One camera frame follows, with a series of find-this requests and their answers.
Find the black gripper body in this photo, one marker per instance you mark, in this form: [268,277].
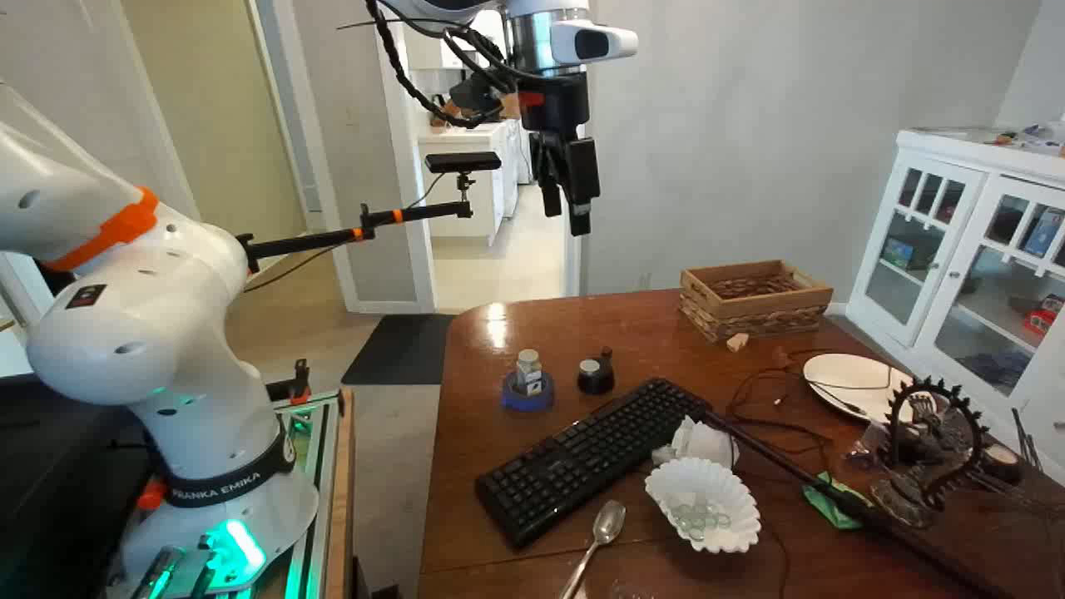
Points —
[554,105]

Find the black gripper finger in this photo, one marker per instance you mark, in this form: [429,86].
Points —
[582,187]
[549,177]

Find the small silver lid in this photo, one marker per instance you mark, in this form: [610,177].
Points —
[595,363]

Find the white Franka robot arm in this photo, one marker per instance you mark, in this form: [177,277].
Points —
[146,335]

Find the white kitchen counter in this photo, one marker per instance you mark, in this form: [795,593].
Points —
[472,168]

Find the wooden slat basket crate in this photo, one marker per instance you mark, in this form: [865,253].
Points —
[753,301]

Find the small wood piece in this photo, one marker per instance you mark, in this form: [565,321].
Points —
[737,340]

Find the blue tape roll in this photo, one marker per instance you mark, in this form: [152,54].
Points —
[529,401]

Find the dark floor mat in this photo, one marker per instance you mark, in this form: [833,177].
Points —
[400,350]

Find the black computer keyboard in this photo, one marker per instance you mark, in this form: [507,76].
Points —
[587,460]

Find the crumpled white tissue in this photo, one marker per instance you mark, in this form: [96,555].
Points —
[702,441]

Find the thin metal utensil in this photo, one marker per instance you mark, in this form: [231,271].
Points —
[836,396]

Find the long black rod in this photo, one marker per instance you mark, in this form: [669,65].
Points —
[778,454]

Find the white round plate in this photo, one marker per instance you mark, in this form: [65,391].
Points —
[852,383]

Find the silver metal spoon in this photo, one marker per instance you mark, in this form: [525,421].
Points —
[605,523]

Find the white paper coffee filter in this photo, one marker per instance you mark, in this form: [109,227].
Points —
[702,503]

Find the robot mounting cart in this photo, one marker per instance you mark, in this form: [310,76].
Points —
[319,477]

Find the white glass-door cabinet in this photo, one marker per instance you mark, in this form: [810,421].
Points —
[966,277]

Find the small green object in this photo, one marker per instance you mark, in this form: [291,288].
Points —
[828,503]

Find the small dark jar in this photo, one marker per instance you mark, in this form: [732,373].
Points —
[1004,464]

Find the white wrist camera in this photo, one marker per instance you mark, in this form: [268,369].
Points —
[605,44]

